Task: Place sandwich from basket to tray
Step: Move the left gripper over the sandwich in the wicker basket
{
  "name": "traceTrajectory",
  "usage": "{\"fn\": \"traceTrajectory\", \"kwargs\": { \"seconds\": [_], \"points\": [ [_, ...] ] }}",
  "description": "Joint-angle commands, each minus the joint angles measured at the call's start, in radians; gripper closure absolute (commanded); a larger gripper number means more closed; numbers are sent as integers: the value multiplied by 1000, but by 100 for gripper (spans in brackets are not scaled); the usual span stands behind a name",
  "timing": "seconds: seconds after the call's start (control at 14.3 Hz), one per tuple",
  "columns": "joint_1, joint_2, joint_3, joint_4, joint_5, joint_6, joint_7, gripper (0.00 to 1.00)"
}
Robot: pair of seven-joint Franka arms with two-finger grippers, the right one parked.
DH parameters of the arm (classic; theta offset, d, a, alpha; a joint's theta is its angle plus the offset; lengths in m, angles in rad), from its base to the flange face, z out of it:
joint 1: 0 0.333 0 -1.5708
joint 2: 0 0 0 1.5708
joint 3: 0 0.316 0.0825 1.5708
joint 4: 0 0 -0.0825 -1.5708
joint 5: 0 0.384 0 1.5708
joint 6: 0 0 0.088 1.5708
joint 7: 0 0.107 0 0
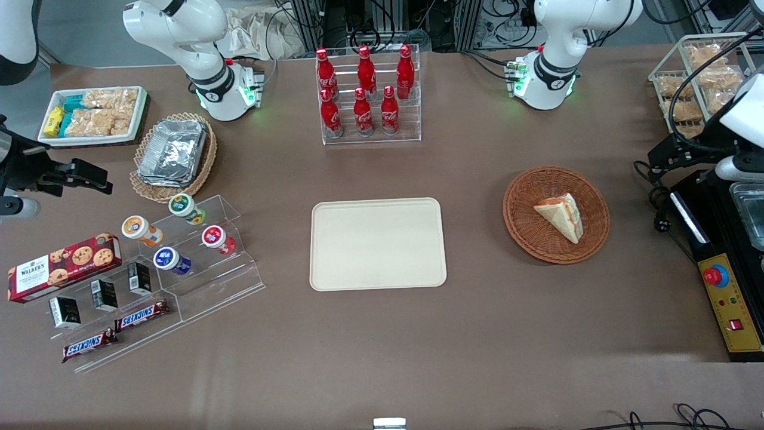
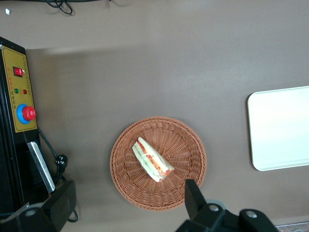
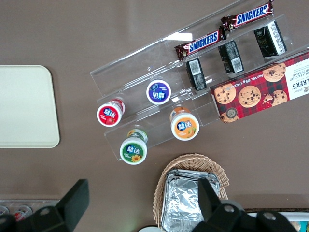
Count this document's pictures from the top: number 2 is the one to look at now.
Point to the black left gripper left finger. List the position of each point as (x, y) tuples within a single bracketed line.
[(61, 200)]

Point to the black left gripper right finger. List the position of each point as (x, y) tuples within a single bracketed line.
[(194, 200)]

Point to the triangle sandwich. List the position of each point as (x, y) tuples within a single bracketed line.
[(150, 158)]

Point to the round brown wicker basket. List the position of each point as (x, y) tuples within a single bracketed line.
[(178, 149)]

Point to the beige plastic tray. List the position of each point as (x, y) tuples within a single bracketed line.
[(280, 128)]

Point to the black sealing machine, yellow panel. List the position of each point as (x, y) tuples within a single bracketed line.
[(14, 145)]

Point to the red emergency stop button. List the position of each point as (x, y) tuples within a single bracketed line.
[(28, 113)]

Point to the small white paper scrap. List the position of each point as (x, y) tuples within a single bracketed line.
[(8, 11)]

